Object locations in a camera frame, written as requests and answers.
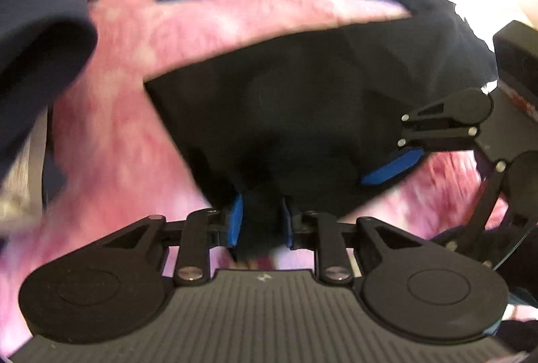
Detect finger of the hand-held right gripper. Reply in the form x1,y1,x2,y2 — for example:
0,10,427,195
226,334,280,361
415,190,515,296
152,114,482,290
360,94,481,186
433,160,508,269

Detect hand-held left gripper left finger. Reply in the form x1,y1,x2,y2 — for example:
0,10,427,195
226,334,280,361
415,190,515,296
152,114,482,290
103,194,245,286

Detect black pants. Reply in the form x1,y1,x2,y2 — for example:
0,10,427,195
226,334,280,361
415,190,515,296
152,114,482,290
143,0,499,258

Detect dark blue cloth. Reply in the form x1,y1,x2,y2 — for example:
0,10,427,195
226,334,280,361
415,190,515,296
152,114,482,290
0,0,148,181

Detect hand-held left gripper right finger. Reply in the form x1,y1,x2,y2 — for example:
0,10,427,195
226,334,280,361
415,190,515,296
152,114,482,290
280,196,423,285

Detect pink rose blanket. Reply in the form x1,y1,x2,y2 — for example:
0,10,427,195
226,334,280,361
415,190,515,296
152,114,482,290
0,0,517,347

